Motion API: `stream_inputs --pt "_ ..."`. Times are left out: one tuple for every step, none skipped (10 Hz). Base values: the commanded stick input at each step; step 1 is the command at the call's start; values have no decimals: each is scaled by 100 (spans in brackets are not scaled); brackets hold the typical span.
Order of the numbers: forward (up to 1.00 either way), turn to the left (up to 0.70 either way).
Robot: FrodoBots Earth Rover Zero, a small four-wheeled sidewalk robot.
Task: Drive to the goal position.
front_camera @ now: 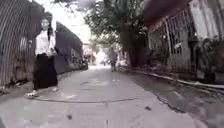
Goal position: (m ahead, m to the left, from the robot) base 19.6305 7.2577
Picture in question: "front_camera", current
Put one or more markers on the large tree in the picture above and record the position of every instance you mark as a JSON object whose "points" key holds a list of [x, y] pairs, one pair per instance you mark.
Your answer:
{"points": [[116, 23]]}

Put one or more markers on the dark roadside gutter strip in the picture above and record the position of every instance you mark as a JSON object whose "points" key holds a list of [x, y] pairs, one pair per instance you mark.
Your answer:
{"points": [[186, 91]]}

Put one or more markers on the corrugated metal wall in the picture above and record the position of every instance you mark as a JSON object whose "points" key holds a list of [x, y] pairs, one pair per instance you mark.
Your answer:
{"points": [[20, 43]]}

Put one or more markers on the grey concrete road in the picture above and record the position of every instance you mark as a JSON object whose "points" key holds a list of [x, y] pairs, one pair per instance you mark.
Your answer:
{"points": [[100, 100]]}

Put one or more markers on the building with barred windows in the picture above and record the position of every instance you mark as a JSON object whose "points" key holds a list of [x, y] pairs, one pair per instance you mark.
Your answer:
{"points": [[186, 36]]}

